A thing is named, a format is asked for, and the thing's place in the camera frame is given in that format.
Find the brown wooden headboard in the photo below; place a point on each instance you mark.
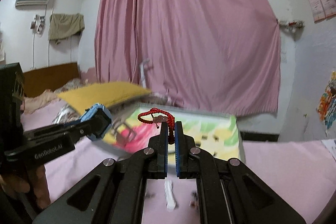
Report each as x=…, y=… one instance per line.
x=52, y=78

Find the left human hand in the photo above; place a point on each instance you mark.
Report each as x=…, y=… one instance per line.
x=34, y=179

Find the pink curtain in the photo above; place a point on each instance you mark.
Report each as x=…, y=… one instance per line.
x=216, y=55

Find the white hair clip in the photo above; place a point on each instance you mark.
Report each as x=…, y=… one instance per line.
x=169, y=197

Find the colourful wall poster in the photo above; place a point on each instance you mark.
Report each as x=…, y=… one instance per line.
x=326, y=106

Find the curtain tieback hook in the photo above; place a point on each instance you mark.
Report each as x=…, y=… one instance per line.
x=291, y=26

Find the floral brocade pillow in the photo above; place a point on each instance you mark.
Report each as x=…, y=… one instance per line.
x=67, y=114

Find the pink bed sheet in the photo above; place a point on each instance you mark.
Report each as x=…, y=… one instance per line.
x=302, y=173

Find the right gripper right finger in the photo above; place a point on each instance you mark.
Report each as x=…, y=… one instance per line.
x=228, y=191

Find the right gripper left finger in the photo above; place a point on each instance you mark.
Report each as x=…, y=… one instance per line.
x=114, y=191

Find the olive hanging cloth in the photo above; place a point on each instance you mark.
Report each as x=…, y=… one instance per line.
x=63, y=26

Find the yellow pillow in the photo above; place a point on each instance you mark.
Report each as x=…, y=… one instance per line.
x=107, y=94

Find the wall socket with plugs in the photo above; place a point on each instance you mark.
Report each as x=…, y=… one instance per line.
x=38, y=24

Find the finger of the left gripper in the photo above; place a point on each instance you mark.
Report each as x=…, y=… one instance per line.
x=78, y=129

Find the blue kids smartwatch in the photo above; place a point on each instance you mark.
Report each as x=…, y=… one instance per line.
x=100, y=120

